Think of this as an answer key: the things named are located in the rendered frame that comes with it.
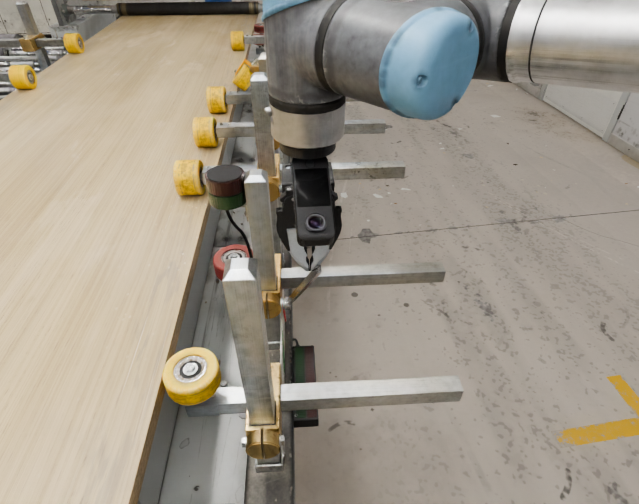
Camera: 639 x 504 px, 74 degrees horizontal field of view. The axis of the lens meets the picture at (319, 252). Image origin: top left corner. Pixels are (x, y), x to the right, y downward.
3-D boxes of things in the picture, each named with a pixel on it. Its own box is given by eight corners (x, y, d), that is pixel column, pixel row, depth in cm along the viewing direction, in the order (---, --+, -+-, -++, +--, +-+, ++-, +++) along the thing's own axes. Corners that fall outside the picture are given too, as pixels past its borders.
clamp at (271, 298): (282, 271, 91) (281, 252, 88) (281, 318, 81) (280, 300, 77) (255, 272, 91) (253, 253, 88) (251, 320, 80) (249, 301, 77)
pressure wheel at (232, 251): (260, 283, 92) (255, 241, 84) (259, 311, 85) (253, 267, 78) (223, 284, 91) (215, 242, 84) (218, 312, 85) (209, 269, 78)
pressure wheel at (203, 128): (213, 110, 115) (212, 135, 112) (219, 128, 122) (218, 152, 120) (191, 111, 115) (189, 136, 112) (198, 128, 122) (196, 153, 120)
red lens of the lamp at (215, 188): (247, 176, 70) (245, 164, 68) (244, 195, 65) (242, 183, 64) (209, 177, 69) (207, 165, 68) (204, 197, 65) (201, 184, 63)
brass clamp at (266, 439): (285, 379, 74) (283, 361, 70) (285, 458, 63) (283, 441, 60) (249, 381, 73) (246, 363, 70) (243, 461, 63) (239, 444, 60)
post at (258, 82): (282, 260, 112) (268, 70, 82) (282, 269, 110) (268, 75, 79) (269, 260, 112) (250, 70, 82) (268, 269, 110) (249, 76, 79)
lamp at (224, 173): (257, 265, 82) (245, 163, 68) (256, 286, 77) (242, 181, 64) (227, 266, 81) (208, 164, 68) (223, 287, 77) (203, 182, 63)
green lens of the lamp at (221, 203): (248, 189, 71) (247, 177, 70) (246, 209, 67) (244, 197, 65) (212, 190, 71) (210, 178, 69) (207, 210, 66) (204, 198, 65)
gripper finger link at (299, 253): (308, 250, 69) (307, 203, 64) (310, 275, 65) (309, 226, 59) (289, 251, 69) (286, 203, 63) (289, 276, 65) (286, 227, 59)
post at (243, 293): (281, 459, 77) (257, 252, 46) (281, 479, 74) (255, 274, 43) (262, 460, 76) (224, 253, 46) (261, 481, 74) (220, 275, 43)
